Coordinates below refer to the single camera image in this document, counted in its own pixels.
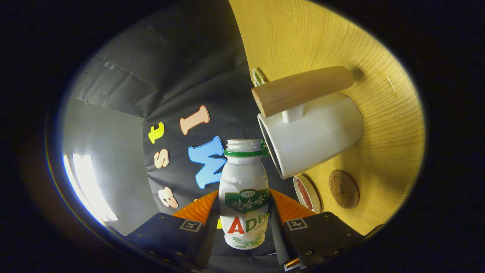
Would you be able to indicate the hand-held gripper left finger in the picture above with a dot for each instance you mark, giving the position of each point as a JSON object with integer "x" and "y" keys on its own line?
{"x": 166, "y": 235}

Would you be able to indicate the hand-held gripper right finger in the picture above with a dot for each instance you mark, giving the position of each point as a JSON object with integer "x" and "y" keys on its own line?
{"x": 322, "y": 235}

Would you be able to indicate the round brown coaster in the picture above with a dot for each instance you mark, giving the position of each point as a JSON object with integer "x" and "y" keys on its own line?
{"x": 343, "y": 189}

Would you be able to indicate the white juice bottle green label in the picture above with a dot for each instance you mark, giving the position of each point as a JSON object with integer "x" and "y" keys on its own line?
{"x": 242, "y": 178}

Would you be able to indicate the round beige plate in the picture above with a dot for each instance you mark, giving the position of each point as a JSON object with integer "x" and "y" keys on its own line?
{"x": 316, "y": 197}

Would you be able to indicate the red sausage pieces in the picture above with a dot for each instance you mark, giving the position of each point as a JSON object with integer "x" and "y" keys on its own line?
{"x": 304, "y": 193}

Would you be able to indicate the ceiling light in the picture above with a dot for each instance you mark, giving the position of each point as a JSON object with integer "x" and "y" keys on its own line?
{"x": 91, "y": 189}

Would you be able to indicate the wooden table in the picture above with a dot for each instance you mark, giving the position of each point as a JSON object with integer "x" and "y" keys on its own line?
{"x": 394, "y": 132}

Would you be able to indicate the green mung beans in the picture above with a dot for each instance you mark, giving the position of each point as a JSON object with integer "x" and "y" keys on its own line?
{"x": 259, "y": 77}

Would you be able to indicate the white divided dish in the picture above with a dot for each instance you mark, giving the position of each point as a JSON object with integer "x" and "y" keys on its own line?
{"x": 254, "y": 74}

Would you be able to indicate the black backdrop cloth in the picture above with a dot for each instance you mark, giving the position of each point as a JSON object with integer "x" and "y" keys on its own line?
{"x": 170, "y": 57}

